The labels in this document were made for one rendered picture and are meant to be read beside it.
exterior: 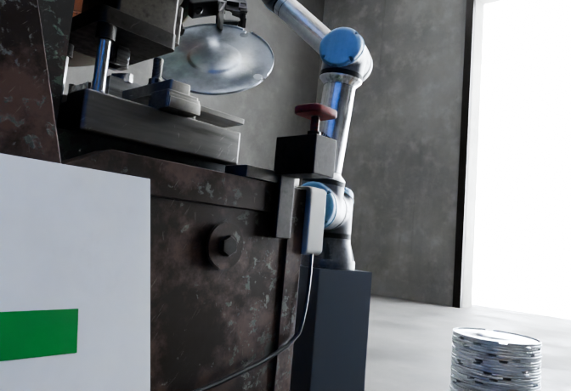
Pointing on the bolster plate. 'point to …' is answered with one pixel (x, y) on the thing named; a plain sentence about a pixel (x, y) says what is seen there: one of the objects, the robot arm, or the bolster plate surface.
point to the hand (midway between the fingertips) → (217, 29)
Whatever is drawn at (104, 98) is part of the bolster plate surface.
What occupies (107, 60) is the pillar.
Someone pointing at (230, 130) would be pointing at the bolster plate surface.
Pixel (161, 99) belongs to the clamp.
